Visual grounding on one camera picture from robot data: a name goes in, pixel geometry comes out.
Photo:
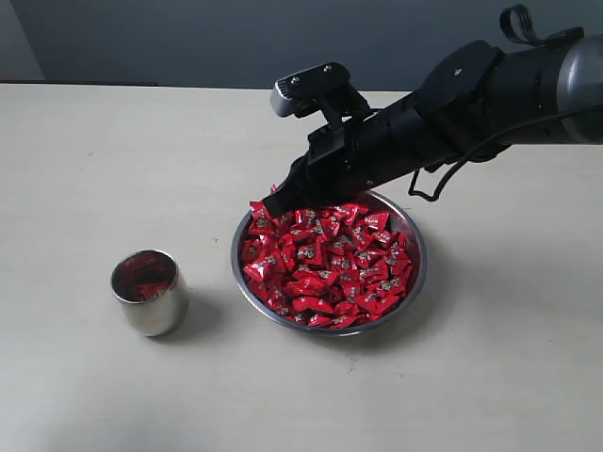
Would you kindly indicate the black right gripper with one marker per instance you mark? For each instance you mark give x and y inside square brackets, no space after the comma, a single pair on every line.
[393,142]

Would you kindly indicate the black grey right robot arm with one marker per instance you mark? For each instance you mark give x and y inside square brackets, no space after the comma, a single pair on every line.
[476,103]

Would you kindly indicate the pile of red candies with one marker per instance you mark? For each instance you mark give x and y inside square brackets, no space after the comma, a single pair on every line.
[330,268]

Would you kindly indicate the stainless steel bowl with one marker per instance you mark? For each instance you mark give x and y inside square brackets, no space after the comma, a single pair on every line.
[401,222]

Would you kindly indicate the stainless steel cup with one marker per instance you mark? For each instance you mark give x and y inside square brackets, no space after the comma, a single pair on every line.
[162,314]

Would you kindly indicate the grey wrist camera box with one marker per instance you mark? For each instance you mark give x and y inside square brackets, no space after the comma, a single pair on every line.
[325,88]

